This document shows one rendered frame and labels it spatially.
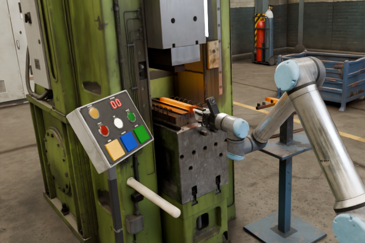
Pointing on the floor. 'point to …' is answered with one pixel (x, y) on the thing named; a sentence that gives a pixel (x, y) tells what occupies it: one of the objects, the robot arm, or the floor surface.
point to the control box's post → (114, 204)
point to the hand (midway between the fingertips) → (195, 108)
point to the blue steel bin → (337, 76)
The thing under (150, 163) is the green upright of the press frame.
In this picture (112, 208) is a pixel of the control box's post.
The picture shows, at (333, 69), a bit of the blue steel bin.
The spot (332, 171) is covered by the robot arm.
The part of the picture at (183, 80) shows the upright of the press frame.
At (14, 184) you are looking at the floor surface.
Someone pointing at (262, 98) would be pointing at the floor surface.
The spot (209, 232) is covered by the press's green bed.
